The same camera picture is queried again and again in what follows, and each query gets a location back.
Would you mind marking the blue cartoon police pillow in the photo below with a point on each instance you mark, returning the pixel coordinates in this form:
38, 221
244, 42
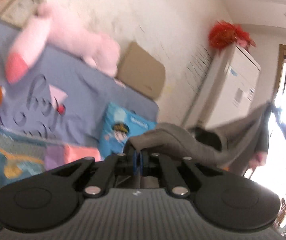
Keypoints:
119, 125

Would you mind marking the pink plush toy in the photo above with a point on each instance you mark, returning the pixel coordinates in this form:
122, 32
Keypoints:
55, 25

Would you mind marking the grey sweatshirt with print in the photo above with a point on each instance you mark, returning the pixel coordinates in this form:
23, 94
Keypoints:
237, 145

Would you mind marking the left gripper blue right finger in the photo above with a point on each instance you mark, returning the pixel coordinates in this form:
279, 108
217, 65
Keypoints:
165, 170

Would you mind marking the beige headrest cushion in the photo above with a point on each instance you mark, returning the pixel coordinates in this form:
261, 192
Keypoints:
142, 72

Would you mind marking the grey-blue duvet with lettering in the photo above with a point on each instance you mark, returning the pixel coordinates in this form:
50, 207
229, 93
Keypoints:
61, 98

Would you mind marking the red decoration on refrigerator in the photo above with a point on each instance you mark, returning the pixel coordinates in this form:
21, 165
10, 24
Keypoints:
223, 34

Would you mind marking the folded purple garment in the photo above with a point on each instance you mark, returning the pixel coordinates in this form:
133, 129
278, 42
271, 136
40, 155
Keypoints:
54, 157

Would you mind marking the white refrigerator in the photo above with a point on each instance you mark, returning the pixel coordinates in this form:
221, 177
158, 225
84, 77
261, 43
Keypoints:
228, 89

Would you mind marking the framed pictures on wall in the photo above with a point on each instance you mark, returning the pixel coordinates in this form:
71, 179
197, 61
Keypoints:
18, 12

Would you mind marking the folded pink towel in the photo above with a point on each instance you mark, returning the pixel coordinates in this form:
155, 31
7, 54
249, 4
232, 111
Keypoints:
74, 153

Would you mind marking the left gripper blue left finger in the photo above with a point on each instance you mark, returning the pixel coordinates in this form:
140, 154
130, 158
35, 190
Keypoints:
106, 173

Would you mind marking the blue floral quilt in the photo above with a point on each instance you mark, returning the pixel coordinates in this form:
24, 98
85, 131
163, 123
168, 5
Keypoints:
22, 156

